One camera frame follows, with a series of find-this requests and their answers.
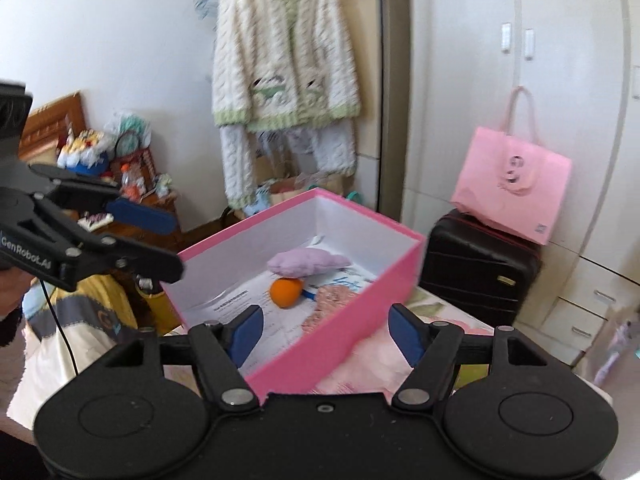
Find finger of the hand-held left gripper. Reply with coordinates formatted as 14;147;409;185
29;162;182;237
34;195;185;291

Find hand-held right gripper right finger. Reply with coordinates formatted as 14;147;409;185
388;303;547;409

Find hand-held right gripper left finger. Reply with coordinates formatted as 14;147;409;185
106;304;264;407

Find orange soft ball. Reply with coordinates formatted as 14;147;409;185
269;278;305;309

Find blue white tissue pack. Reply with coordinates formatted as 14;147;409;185
303;265;379;302

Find pink cardboard box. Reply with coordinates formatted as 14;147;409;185
159;187;427;407

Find pink floral scrunchie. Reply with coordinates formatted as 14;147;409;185
299;282;372;334

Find purple soft pouch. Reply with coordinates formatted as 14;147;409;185
266;248;350;279

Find wooden nightstand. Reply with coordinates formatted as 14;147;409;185
79;186;182;252

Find orange drink bottle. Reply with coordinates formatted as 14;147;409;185
119;162;142;199

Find floral tablecloth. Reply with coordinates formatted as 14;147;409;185
165;284;497;397

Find yellow grey bed blanket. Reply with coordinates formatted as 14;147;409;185
9;269;167;427

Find basket of small items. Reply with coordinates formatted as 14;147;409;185
56;129;112;177

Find white green plastic bag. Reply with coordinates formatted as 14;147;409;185
104;108;152;147

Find black suitcase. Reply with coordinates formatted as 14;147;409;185
418;208;544;329

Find fuzzy white pants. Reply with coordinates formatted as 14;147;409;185
220;120;359;212

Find wooden headboard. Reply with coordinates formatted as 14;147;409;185
19;90;87;162

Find pink tote bag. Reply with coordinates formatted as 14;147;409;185
449;85;574;247

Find fuzzy white green-trimmed jacket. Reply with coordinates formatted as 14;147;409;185
212;0;362;134

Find white wardrobe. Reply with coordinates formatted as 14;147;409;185
400;0;640;392

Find black cable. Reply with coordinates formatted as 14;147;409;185
42;278;80;377

